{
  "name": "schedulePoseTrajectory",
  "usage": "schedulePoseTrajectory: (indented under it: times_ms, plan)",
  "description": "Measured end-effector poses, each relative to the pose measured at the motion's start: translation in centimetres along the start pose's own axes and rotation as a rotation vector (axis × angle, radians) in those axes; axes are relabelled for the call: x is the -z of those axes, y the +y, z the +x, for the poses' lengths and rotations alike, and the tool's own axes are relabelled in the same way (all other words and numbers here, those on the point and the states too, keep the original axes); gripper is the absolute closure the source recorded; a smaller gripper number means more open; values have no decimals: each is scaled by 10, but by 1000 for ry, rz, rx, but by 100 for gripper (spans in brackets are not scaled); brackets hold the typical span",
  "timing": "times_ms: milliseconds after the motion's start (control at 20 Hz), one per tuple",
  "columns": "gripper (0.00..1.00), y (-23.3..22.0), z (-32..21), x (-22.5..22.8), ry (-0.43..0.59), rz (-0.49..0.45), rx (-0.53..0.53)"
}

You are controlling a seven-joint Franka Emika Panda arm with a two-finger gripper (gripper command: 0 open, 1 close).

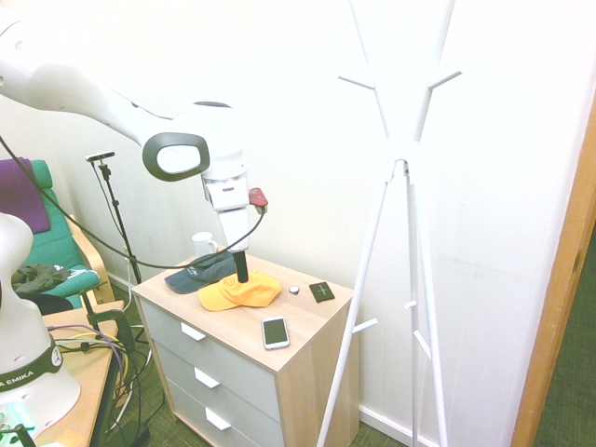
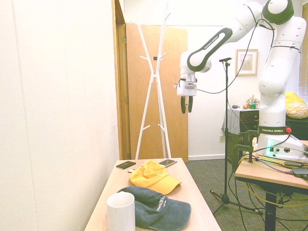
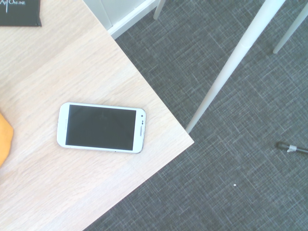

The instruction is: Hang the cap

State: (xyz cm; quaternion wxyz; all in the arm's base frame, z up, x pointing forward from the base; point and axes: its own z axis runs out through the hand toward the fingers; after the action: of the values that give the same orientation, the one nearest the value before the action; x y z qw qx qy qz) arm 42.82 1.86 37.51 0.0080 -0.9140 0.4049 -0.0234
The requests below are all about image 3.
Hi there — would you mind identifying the orange baseball cap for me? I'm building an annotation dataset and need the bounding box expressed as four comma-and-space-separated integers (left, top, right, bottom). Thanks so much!
0, 112, 14, 167

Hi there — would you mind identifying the white smartphone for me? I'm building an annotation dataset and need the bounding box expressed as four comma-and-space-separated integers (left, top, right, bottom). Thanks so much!
56, 102, 147, 154

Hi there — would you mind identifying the white coat rack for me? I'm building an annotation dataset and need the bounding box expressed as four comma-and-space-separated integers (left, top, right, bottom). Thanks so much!
153, 0, 308, 134

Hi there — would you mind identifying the black camera tripod stand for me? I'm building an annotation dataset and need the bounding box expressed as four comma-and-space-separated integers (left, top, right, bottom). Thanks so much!
275, 141, 308, 154

